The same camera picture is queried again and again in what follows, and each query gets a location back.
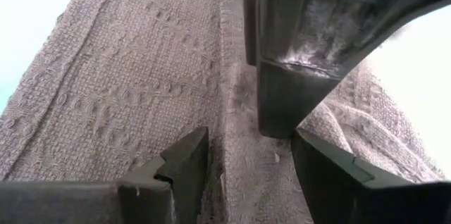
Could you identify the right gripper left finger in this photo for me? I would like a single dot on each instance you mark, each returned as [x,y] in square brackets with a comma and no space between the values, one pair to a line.
[105,203]

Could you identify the grey towel with white label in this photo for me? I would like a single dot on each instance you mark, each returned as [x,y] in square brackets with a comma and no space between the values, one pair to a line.
[141,76]

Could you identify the green table mat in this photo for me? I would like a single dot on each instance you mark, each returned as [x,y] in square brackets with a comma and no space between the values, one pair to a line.
[24,23]

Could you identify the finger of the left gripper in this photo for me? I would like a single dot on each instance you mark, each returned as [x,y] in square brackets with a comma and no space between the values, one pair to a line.
[299,23]

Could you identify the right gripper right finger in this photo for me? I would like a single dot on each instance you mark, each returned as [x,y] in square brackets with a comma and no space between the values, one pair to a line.
[352,196]

